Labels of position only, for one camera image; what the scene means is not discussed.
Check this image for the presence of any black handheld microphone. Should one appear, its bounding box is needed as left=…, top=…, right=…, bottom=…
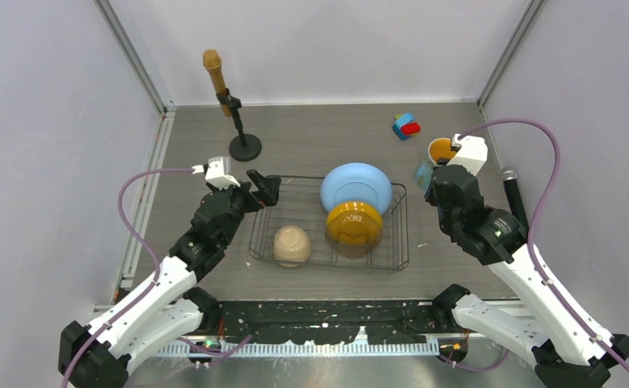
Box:
left=500, top=167, right=530, bottom=230

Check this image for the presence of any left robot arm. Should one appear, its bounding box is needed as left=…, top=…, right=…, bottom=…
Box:
left=58, top=165, right=281, bottom=387

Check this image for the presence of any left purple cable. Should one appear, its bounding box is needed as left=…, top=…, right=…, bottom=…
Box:
left=60, top=167, right=254, bottom=388

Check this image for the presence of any colourful toy block stack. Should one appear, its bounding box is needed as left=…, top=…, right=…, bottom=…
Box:
left=391, top=112, right=421, bottom=141

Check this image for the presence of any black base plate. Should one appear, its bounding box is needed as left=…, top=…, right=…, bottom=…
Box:
left=219, top=299, right=466, bottom=345

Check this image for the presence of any black microphone stand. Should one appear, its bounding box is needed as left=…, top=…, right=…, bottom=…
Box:
left=217, top=88, right=262, bottom=162

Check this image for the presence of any blue glazed mug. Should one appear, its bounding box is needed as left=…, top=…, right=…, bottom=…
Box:
left=414, top=137, right=457, bottom=194

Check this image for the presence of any light blue plate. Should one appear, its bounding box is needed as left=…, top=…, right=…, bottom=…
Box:
left=320, top=162, right=393, bottom=215

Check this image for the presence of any brown microphone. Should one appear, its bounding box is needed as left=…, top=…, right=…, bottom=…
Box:
left=202, top=49, right=231, bottom=117

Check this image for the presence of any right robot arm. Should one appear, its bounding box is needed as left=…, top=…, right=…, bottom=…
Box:
left=425, top=165, right=629, bottom=387

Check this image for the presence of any yellow plate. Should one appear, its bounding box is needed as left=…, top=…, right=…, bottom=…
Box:
left=326, top=200, right=383, bottom=246

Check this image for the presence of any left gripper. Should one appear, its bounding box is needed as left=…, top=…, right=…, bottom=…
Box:
left=209, top=170, right=279, bottom=247

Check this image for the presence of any beige floral bowl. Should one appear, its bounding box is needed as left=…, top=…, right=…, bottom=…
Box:
left=272, top=226, right=312, bottom=268

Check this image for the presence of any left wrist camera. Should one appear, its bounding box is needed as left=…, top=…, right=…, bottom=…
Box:
left=205, top=156, right=240, bottom=189

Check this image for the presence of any black wire dish rack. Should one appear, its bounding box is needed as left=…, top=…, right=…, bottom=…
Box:
left=249, top=175, right=410, bottom=272

